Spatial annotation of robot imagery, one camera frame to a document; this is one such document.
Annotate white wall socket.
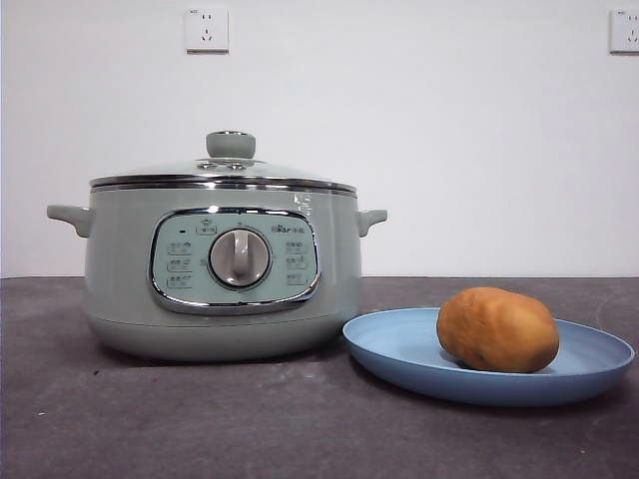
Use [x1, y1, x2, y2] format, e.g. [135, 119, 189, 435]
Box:
[608, 8, 639, 55]
[186, 8, 231, 54]

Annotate blue round plate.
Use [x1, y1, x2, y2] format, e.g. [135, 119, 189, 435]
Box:
[341, 307, 637, 407]

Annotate brown potato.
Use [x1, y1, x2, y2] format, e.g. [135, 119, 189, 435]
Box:
[436, 285, 560, 374]

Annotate glass lid with green knob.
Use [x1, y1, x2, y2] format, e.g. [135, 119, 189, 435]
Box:
[89, 130, 358, 194]

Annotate pale green electric steamer pot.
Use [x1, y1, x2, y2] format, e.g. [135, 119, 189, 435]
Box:
[46, 185, 388, 363]

